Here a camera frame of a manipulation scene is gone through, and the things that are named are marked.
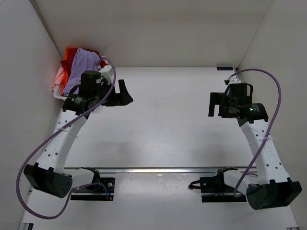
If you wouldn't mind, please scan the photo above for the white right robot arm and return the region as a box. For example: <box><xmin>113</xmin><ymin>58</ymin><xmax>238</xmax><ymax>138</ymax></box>
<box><xmin>208</xmin><ymin>83</ymin><xmax>302</xmax><ymax>210</ymax></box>

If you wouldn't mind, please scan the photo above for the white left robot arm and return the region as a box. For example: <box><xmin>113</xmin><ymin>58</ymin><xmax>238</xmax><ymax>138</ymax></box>
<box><xmin>24</xmin><ymin>70</ymin><xmax>133</xmax><ymax>198</ymax></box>

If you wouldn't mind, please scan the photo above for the white plastic basket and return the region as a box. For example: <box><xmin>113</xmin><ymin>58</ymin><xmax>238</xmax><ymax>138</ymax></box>
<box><xmin>53</xmin><ymin>56</ymin><xmax>114</xmax><ymax>101</ymax></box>

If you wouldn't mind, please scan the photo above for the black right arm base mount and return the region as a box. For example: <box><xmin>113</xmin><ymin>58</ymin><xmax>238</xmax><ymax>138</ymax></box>
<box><xmin>188</xmin><ymin>168</ymin><xmax>247</xmax><ymax>203</ymax></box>

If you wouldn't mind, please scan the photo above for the pink t shirt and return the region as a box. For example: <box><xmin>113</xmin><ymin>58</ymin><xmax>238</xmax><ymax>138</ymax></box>
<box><xmin>52</xmin><ymin>66</ymin><xmax>64</xmax><ymax>91</ymax></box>

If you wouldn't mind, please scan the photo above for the purple t shirt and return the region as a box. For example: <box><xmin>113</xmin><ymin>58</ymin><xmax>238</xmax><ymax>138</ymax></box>
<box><xmin>62</xmin><ymin>48</ymin><xmax>100</xmax><ymax>96</ymax></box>

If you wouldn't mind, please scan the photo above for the dark red t shirt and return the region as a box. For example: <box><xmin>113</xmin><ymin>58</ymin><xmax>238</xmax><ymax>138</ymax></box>
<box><xmin>60</xmin><ymin>47</ymin><xmax>78</xmax><ymax>81</ymax></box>

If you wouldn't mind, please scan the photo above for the aluminium rail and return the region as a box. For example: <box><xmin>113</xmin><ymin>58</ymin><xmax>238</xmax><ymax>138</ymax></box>
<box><xmin>62</xmin><ymin>167</ymin><xmax>250</xmax><ymax>174</ymax></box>

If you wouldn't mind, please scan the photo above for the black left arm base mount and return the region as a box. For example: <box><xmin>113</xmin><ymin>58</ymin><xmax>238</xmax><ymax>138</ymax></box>
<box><xmin>70</xmin><ymin>167</ymin><xmax>116</xmax><ymax>201</ymax></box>

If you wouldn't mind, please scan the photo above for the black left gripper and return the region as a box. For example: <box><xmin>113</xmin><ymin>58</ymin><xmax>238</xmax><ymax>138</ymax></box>
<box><xmin>96</xmin><ymin>76</ymin><xmax>135</xmax><ymax>104</ymax></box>

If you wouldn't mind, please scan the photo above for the dark label on table edge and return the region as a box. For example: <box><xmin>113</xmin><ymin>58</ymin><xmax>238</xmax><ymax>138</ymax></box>
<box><xmin>216</xmin><ymin>67</ymin><xmax>234</xmax><ymax>71</ymax></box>

